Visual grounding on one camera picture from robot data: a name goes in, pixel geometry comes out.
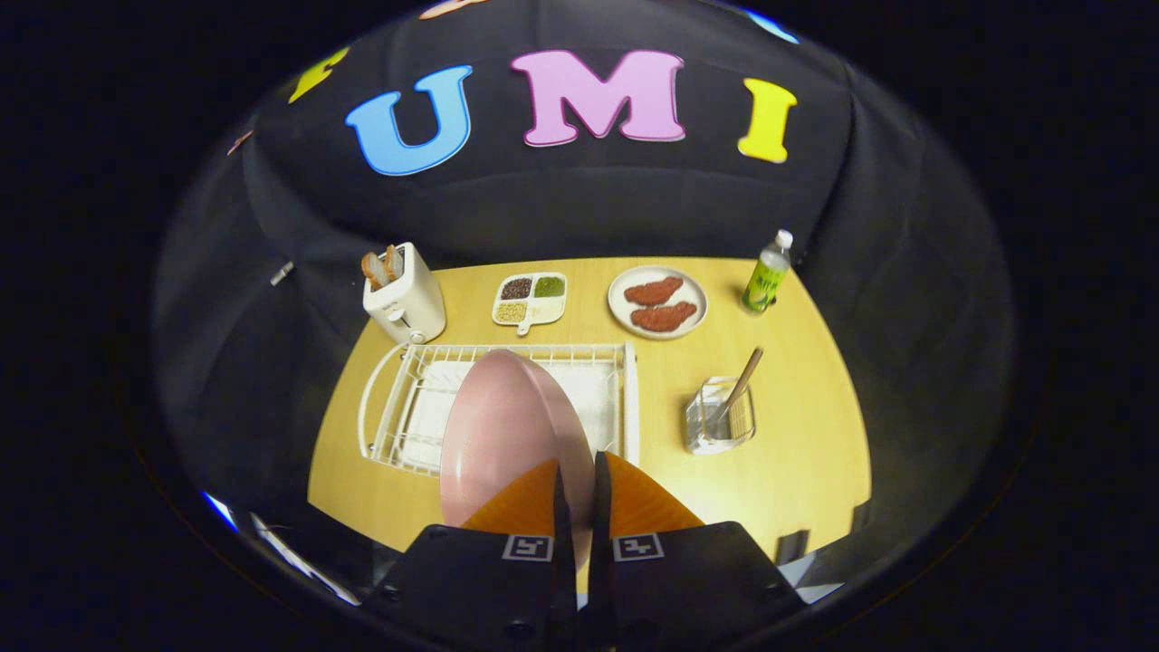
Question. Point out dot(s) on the pink plate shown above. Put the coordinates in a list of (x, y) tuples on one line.
[(507, 426)]

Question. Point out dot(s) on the white plate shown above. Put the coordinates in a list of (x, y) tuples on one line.
[(617, 308)]

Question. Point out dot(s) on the white toaster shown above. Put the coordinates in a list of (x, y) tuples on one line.
[(407, 303)]

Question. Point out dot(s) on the black backdrop cloth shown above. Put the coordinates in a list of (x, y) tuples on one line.
[(561, 208)]

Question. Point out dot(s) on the green label plastic bottle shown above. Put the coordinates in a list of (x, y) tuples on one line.
[(766, 279)]

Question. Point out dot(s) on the toast slice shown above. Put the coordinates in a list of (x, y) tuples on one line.
[(395, 262), (374, 270)]

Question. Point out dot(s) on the black table clamp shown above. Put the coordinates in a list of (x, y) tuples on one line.
[(860, 516), (792, 548)]

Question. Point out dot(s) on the divided white condiment tray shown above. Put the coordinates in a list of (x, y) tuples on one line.
[(548, 311)]

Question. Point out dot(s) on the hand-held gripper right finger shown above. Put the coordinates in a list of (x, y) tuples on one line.
[(600, 543)]

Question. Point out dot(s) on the brown meat patty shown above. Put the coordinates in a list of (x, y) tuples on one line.
[(664, 317), (654, 291)]

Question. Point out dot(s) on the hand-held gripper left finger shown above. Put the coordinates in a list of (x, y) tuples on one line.
[(563, 543)]

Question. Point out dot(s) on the small silver clip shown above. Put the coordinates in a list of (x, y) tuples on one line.
[(282, 273)]

